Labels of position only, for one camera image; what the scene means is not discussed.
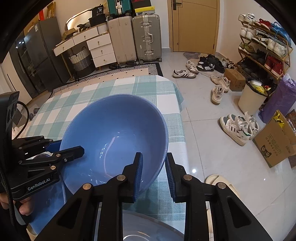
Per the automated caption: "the black refrigerator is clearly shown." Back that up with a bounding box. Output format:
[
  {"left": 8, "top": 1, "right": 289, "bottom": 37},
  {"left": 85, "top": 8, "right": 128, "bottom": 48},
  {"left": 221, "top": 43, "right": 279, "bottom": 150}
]
[{"left": 9, "top": 17, "right": 70, "bottom": 98}]

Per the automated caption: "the blue bowl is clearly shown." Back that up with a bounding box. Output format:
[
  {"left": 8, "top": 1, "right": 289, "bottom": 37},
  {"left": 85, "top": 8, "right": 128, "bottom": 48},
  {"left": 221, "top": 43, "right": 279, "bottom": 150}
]
[
  {"left": 60, "top": 94, "right": 169, "bottom": 194},
  {"left": 30, "top": 162, "right": 73, "bottom": 234}
]

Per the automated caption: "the silver aluminium suitcase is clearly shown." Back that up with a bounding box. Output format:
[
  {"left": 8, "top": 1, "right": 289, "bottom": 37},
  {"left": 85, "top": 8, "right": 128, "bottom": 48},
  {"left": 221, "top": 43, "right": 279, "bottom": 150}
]
[{"left": 132, "top": 14, "right": 162, "bottom": 62}]

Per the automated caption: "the grey white sneaker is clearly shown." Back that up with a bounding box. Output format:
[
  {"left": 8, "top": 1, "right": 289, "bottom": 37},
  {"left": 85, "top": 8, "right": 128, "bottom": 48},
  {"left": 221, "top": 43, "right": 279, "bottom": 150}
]
[{"left": 172, "top": 70, "right": 196, "bottom": 79}]

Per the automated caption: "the wooden door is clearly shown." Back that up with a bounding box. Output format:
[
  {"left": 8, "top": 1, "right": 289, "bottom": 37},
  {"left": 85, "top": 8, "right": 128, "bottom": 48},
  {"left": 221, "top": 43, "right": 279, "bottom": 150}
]
[{"left": 167, "top": 0, "right": 220, "bottom": 54}]

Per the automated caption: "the beige slipper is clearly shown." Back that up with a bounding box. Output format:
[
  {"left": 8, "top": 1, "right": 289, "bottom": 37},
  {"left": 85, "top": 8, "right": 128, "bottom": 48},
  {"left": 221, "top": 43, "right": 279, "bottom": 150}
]
[{"left": 204, "top": 174, "right": 241, "bottom": 198}]

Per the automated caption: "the purple bag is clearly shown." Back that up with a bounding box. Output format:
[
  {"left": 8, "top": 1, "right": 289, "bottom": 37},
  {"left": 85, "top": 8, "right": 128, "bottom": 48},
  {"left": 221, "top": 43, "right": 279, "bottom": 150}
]
[{"left": 258, "top": 73, "right": 295, "bottom": 123}]

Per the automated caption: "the white trash bin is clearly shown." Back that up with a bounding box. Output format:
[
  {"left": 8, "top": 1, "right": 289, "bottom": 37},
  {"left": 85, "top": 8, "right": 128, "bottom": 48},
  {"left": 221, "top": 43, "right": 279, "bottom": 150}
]
[{"left": 238, "top": 81, "right": 268, "bottom": 115}]

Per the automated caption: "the person left hand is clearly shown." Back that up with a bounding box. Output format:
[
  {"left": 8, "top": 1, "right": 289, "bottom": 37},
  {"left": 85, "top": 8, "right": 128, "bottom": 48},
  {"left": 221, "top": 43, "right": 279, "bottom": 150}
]
[{"left": 0, "top": 193, "right": 34, "bottom": 217}]

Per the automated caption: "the beige suitcase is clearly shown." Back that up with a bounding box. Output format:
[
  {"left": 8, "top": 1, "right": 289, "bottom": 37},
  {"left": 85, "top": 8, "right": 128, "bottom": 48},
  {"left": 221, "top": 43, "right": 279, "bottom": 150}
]
[{"left": 107, "top": 16, "right": 137, "bottom": 64}]

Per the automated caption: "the teal plaid tablecloth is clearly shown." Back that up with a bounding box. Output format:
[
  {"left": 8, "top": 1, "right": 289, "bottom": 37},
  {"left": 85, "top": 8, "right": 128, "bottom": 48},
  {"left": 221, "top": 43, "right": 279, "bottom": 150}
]
[{"left": 26, "top": 75, "right": 189, "bottom": 222}]

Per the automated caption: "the shoe rack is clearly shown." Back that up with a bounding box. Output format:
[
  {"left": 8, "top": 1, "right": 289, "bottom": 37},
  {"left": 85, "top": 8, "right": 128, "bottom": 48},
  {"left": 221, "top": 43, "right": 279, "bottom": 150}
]
[{"left": 238, "top": 13, "right": 293, "bottom": 80}]

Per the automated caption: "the small cardboard box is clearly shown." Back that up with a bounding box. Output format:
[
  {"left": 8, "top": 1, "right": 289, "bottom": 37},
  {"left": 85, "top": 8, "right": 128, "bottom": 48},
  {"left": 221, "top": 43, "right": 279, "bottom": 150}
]
[{"left": 224, "top": 68, "right": 246, "bottom": 91}]

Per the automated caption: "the white green sneaker pair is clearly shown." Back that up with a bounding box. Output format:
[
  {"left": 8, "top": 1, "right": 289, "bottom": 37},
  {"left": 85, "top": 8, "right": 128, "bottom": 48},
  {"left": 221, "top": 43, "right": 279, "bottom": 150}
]
[{"left": 219, "top": 112, "right": 259, "bottom": 146}]

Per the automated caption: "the cream sneaker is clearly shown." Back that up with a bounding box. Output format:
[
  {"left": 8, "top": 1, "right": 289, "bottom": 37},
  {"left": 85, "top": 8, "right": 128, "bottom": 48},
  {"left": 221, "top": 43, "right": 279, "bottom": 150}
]
[{"left": 211, "top": 85, "right": 224, "bottom": 105}]

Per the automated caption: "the woven laundry basket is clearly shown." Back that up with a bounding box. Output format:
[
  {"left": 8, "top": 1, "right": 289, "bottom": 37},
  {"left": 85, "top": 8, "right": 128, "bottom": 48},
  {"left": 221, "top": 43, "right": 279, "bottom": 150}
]
[{"left": 69, "top": 47, "right": 95, "bottom": 78}]

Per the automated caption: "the teal suitcase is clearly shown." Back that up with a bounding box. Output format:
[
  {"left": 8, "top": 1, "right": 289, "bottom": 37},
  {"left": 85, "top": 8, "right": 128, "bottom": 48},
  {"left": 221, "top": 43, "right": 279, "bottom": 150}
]
[{"left": 107, "top": 0, "right": 132, "bottom": 16}]

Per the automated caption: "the brown cardboard box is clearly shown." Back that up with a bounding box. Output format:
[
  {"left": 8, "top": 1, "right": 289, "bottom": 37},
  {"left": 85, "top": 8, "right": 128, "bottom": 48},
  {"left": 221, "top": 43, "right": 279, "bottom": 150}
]
[{"left": 253, "top": 110, "right": 295, "bottom": 168}]

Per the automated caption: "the white drawer desk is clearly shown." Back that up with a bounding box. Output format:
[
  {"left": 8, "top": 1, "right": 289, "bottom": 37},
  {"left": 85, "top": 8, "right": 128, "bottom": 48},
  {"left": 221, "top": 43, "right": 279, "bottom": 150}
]
[{"left": 53, "top": 23, "right": 116, "bottom": 68}]

